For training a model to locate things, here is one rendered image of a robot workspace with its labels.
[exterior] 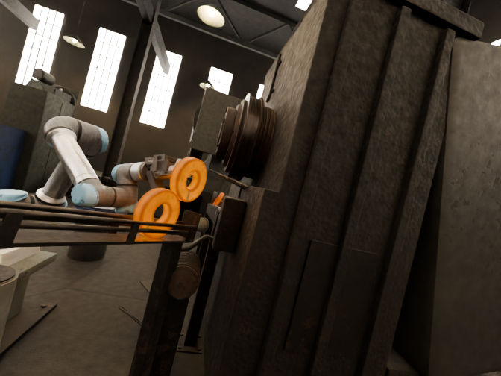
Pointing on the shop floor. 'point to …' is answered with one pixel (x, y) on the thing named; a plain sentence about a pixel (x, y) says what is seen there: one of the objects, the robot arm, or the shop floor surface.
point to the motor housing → (176, 312)
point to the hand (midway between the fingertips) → (190, 174)
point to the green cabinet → (33, 132)
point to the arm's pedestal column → (22, 316)
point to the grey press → (209, 102)
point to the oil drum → (10, 154)
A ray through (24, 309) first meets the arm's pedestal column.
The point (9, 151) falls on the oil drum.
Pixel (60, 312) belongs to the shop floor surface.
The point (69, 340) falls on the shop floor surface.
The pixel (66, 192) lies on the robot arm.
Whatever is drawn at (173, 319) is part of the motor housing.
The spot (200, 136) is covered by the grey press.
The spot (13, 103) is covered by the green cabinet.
